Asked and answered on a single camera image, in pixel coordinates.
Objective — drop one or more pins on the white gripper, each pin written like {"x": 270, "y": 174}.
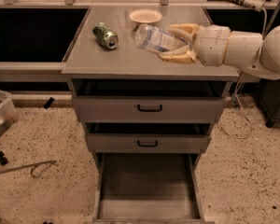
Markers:
{"x": 212, "y": 45}

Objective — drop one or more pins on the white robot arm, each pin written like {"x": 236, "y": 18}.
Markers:
{"x": 252, "y": 53}

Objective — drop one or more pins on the grey drawer cabinet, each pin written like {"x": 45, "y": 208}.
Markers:
{"x": 90, "y": 60}

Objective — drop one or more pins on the top grey drawer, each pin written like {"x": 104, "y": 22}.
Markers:
{"x": 159, "y": 101}

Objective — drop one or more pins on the grey drawer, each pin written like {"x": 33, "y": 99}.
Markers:
{"x": 147, "y": 137}
{"x": 147, "y": 189}
{"x": 159, "y": 101}

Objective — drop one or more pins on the middle grey drawer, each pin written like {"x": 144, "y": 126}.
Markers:
{"x": 147, "y": 137}

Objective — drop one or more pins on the bottom grey drawer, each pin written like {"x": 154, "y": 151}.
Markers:
{"x": 147, "y": 189}

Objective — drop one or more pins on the white bowl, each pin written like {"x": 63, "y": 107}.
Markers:
{"x": 145, "y": 16}

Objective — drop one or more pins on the green soda can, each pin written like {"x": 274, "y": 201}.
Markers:
{"x": 105, "y": 35}

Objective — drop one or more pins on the small black block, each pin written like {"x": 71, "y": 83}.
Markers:
{"x": 49, "y": 103}

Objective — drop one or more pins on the metal hook rod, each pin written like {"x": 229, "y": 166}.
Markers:
{"x": 33, "y": 165}

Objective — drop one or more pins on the clear plastic storage bin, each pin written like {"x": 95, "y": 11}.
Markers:
{"x": 8, "y": 112}

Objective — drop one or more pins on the black tool on floor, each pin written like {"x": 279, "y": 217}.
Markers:
{"x": 3, "y": 159}

